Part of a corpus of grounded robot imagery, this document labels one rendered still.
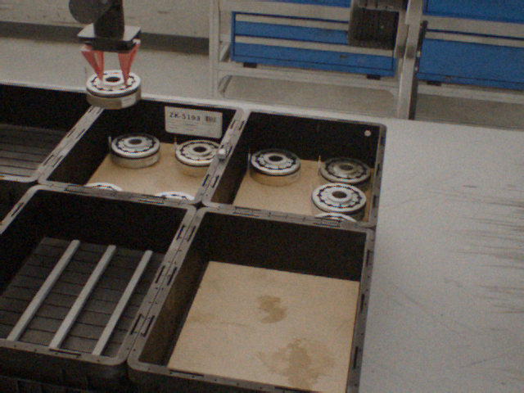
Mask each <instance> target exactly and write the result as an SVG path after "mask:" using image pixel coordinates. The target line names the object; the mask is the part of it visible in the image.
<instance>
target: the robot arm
mask: <svg viewBox="0 0 524 393"><path fill-rule="evenodd" d="M68 7H69V12H70V14H71V16H72V17H73V18H74V19H75V20H76V21H77V22H79V23H80V24H83V25H88V26H87V27H86V28H85V29H83V30H82V31H81V32H80V33H79V34H78V42H79V43H80V42H81V41H84V46H83V47H82V48H81V49H80V50H81V53H82V54H83V56H84V58H85V59H86V61H87V62H88V63H89V65H90V66H91V67H92V68H93V70H94V72H95V74H96V76H97V78H98V79H99V80H100V78H102V77H104V52H116V53H118V58H119V62H120V69H121V73H122V77H123V80H124V83H125V84H126V83H127V82H128V80H129V73H130V70H131V65H132V64H133V60H134V58H135V56H136V54H137V52H138V49H139V46H140V41H139V40H134V39H135V38H136V37H137V38H139V37H140V35H141V34H142V32H141V27H136V26H127V25H125V22H124V6H123V0H70V3H68ZM120 45H122V46H120ZM95 53H96V54H97V59H98V64H99V65H97V62H96V59H95V56H94V54H95Z"/></svg>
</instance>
